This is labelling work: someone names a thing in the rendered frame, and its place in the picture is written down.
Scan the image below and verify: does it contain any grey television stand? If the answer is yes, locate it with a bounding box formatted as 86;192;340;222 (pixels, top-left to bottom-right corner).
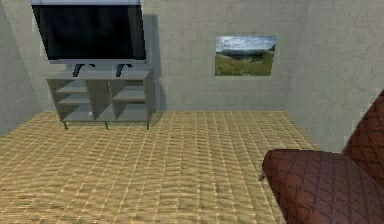
45;68;157;131

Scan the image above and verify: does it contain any red-brown quilted armchair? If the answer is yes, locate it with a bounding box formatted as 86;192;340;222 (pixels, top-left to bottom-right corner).
258;89;384;224

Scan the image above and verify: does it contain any black television set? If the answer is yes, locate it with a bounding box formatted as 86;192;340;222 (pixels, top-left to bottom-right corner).
29;0;148;78

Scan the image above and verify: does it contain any framed landscape picture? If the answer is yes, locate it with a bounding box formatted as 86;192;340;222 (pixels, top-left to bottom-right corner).
214;35;278;77

